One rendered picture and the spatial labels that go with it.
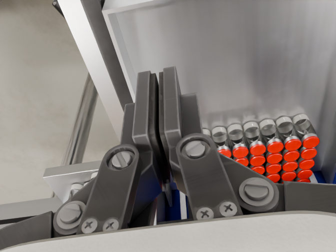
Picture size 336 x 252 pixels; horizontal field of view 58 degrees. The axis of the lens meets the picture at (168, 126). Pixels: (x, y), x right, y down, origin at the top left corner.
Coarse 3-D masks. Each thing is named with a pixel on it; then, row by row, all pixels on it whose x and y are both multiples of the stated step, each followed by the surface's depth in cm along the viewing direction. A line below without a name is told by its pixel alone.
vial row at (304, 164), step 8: (280, 152) 43; (248, 160) 44; (280, 160) 43; (296, 160) 43; (304, 160) 41; (312, 160) 41; (256, 168) 42; (272, 168) 42; (280, 168) 42; (288, 168) 43; (304, 168) 43
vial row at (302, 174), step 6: (264, 168) 45; (282, 168) 44; (300, 168) 43; (264, 174) 45; (270, 174) 44; (276, 174) 43; (282, 174) 44; (288, 174) 44; (294, 174) 43; (300, 174) 44; (306, 174) 44; (276, 180) 44; (288, 180) 44
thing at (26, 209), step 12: (0, 204) 62; (12, 204) 61; (24, 204) 61; (36, 204) 60; (48, 204) 60; (60, 204) 59; (0, 216) 60; (12, 216) 59; (24, 216) 59; (0, 228) 58
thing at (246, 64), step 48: (144, 0) 28; (192, 0) 31; (240, 0) 31; (288, 0) 31; (144, 48) 34; (192, 48) 34; (240, 48) 35; (288, 48) 35; (240, 96) 39; (288, 96) 40
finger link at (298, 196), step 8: (280, 184) 9; (288, 184) 9; (296, 184) 9; (304, 184) 8; (312, 184) 8; (320, 184) 8; (328, 184) 8; (280, 192) 9; (288, 192) 8; (296, 192) 8; (304, 192) 8; (312, 192) 8; (320, 192) 8; (328, 192) 8; (280, 200) 8; (288, 200) 8; (296, 200) 8; (304, 200) 8; (312, 200) 8; (320, 200) 8; (328, 200) 8; (280, 208) 8; (288, 208) 8; (296, 208) 8; (304, 208) 8; (312, 208) 8; (320, 208) 8; (328, 208) 8
